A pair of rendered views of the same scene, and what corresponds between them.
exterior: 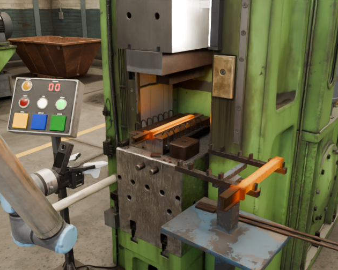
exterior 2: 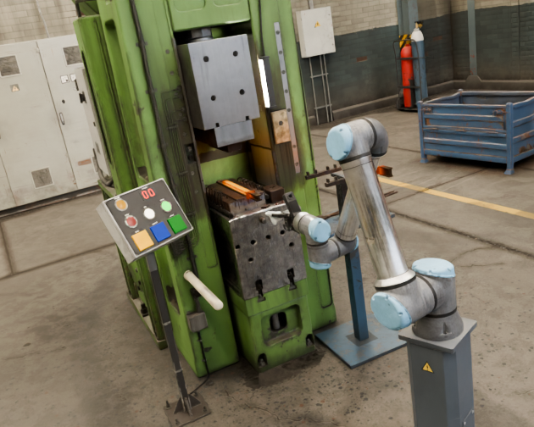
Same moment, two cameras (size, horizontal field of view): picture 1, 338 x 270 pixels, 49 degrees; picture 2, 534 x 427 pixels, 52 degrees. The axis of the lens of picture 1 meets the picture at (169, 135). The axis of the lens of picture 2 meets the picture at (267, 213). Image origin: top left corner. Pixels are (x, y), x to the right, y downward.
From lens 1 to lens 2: 241 cm
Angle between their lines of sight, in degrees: 56
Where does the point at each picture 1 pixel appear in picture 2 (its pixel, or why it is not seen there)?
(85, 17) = not seen: outside the picture
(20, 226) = (328, 249)
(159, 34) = (246, 105)
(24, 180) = not seen: hidden behind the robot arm
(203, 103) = (214, 172)
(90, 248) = (158, 393)
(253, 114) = (304, 146)
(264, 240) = not seen: hidden behind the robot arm
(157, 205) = (280, 247)
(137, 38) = (225, 114)
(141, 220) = (266, 273)
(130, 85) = (191, 169)
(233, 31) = (279, 91)
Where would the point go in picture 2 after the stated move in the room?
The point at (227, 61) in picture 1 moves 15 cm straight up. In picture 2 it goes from (283, 113) to (279, 85)
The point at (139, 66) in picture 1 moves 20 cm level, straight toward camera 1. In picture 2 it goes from (231, 138) to (269, 135)
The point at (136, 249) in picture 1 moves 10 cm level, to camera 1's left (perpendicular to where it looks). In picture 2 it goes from (265, 307) to (256, 316)
